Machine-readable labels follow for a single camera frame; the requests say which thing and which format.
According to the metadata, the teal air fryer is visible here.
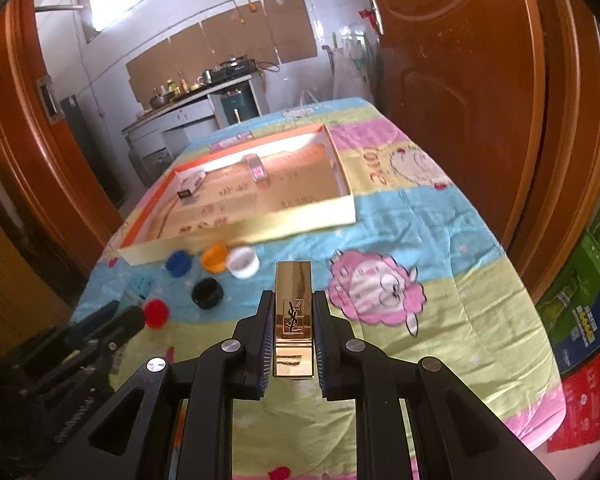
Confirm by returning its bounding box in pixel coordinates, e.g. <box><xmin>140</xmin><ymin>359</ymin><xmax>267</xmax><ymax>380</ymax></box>
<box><xmin>215</xmin><ymin>87</ymin><xmax>260</xmax><ymax>128</ymax></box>

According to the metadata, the red plastic cap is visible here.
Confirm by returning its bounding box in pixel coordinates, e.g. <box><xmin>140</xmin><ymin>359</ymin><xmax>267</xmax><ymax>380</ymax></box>
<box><xmin>144</xmin><ymin>298</ymin><xmax>170</xmax><ymax>329</ymax></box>

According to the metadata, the cardboard wall covering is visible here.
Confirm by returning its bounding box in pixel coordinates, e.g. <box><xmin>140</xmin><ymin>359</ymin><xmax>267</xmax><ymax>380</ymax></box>
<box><xmin>125</xmin><ymin>0</ymin><xmax>320</xmax><ymax>113</ymax></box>

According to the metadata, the gold lipstick case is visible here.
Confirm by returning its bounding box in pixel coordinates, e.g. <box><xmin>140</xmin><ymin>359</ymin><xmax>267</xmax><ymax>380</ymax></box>
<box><xmin>272</xmin><ymin>260</ymin><xmax>315</xmax><ymax>380</ymax></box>

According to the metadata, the white plastic cap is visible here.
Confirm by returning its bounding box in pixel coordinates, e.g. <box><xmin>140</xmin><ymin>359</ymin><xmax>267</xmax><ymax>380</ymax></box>
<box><xmin>226</xmin><ymin>246</ymin><xmax>259</xmax><ymax>280</ymax></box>

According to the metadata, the black plastic cap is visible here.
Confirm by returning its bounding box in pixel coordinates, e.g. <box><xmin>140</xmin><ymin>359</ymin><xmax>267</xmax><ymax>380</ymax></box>
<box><xmin>190</xmin><ymin>277</ymin><xmax>224</xmax><ymax>309</ymax></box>

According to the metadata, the black and white slim box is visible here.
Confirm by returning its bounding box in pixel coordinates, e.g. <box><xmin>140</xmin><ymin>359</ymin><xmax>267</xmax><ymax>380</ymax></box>
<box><xmin>176</xmin><ymin>170</ymin><xmax>208</xmax><ymax>203</ymax></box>

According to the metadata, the teal slim box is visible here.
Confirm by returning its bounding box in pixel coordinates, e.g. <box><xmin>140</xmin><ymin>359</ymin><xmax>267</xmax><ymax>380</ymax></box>
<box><xmin>126</xmin><ymin>276</ymin><xmax>153</xmax><ymax>303</ymax></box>

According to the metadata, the wooden hinge-side door jamb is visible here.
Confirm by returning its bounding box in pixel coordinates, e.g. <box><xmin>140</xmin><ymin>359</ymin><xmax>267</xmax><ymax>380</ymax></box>
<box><xmin>500</xmin><ymin>0</ymin><xmax>600</xmax><ymax>306</ymax></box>

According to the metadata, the clear box with pink label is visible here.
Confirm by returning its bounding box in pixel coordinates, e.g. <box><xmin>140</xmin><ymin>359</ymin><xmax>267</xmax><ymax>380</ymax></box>
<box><xmin>242</xmin><ymin>154</ymin><xmax>271</xmax><ymax>183</ymax></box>

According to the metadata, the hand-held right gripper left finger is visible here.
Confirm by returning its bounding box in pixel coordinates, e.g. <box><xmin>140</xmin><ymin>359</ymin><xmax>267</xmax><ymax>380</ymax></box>
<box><xmin>40</xmin><ymin>290</ymin><xmax>276</xmax><ymax>480</ymax></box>

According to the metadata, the wooden latch-side door jamb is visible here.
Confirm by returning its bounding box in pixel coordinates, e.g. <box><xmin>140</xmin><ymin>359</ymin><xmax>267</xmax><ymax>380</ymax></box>
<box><xmin>0</xmin><ymin>0</ymin><xmax>126</xmax><ymax>281</ymax></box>

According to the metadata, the orange-rimmed cardboard tray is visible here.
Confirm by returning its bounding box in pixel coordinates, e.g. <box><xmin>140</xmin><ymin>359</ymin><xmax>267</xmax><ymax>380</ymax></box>
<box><xmin>116</xmin><ymin>122</ymin><xmax>357</xmax><ymax>267</ymax></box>

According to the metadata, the grey kitchen counter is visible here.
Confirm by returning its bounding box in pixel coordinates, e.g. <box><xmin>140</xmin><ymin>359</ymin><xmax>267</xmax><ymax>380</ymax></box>
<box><xmin>121</xmin><ymin>72</ymin><xmax>268</xmax><ymax>181</ymax></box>

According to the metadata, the wooden door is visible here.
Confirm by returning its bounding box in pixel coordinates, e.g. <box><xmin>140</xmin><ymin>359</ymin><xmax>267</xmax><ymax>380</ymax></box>
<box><xmin>355</xmin><ymin>0</ymin><xmax>551</xmax><ymax>251</ymax></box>

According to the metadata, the orange plastic bowl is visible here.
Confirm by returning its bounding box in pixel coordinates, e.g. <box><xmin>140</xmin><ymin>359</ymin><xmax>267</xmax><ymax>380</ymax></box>
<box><xmin>200</xmin><ymin>244</ymin><xmax>229</xmax><ymax>273</ymax></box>

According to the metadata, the white hanging plastic bag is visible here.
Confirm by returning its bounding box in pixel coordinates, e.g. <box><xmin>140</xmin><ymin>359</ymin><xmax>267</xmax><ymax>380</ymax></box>
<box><xmin>330</xmin><ymin>35</ymin><xmax>376</xmax><ymax>103</ymax></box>

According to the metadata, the black gas stove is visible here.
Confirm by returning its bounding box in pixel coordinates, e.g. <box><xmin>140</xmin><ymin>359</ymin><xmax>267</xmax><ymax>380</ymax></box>
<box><xmin>214</xmin><ymin>59</ymin><xmax>258</xmax><ymax>81</ymax></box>

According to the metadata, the blue plastic cap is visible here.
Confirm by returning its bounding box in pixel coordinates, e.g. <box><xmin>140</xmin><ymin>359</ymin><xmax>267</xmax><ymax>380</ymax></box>
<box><xmin>165</xmin><ymin>249</ymin><xmax>190</xmax><ymax>276</ymax></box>

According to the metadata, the green carton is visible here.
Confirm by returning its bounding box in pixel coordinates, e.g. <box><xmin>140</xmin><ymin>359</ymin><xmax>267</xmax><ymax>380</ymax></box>
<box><xmin>535</xmin><ymin>200</ymin><xmax>600</xmax><ymax>376</ymax></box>

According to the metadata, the dark grey cabinet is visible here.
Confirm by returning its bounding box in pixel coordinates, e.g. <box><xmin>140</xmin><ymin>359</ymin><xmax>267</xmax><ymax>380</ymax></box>
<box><xmin>59</xmin><ymin>94</ymin><xmax>126</xmax><ymax>206</ymax></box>

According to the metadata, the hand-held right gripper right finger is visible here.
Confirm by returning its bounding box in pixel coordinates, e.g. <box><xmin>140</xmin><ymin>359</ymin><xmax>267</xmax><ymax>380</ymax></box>
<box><xmin>312</xmin><ymin>290</ymin><xmax>556</xmax><ymax>480</ymax></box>

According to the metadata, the red carton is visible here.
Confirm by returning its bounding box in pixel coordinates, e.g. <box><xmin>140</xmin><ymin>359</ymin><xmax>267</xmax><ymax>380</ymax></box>
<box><xmin>545</xmin><ymin>350</ymin><xmax>600</xmax><ymax>456</ymax></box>

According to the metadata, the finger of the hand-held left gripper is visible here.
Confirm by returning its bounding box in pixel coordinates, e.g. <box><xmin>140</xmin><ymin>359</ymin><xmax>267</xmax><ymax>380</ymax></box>
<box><xmin>62</xmin><ymin>300</ymin><xmax>123</xmax><ymax>347</ymax></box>
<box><xmin>77</xmin><ymin>305</ymin><xmax>146</xmax><ymax>367</ymax></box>

